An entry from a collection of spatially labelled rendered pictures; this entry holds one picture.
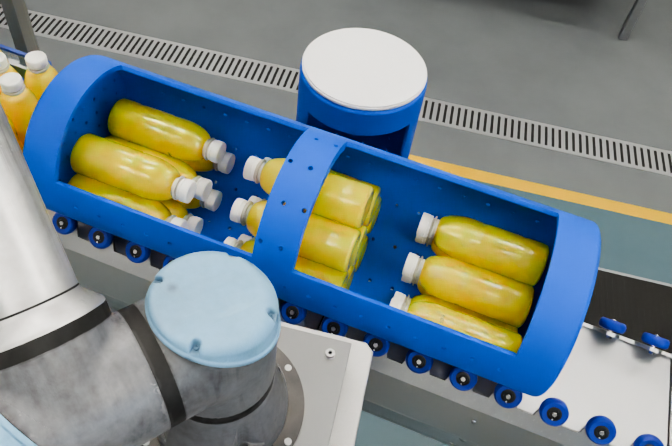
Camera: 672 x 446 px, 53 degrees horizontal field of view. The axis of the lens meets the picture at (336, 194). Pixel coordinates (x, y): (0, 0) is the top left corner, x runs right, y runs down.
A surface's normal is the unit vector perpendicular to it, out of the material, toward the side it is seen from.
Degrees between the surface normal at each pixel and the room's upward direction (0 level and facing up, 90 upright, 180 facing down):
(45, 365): 40
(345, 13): 0
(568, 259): 10
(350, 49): 0
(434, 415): 70
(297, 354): 1
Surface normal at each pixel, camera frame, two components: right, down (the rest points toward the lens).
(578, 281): -0.04, -0.37
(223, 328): 0.22, -0.70
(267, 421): 0.80, 0.28
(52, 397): 0.28, 0.00
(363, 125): 0.00, 0.76
